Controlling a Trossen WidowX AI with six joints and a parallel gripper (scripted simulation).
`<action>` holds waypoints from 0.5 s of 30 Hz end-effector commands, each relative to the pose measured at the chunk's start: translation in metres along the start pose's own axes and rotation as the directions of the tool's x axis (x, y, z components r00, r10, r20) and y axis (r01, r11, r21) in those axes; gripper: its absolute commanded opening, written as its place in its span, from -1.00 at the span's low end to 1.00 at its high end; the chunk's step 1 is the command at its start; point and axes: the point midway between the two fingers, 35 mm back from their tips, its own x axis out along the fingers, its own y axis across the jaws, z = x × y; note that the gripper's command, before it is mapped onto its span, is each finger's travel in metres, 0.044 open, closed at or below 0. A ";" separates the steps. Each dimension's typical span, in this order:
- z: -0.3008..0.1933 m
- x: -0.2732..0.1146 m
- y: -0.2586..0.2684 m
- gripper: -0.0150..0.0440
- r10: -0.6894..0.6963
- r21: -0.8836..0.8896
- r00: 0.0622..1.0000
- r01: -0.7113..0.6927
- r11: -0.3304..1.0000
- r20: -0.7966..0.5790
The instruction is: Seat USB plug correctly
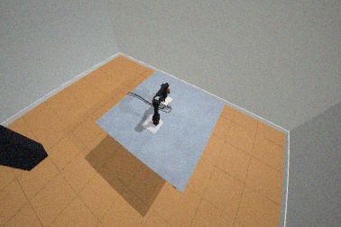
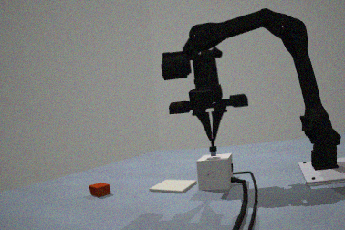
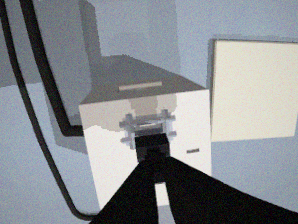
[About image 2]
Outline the small red-brown block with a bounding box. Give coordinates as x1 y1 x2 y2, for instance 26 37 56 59
89 183 110 197

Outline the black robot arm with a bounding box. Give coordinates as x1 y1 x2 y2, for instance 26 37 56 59
161 8 341 171

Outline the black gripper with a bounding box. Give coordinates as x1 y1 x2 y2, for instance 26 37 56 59
169 74 248 141

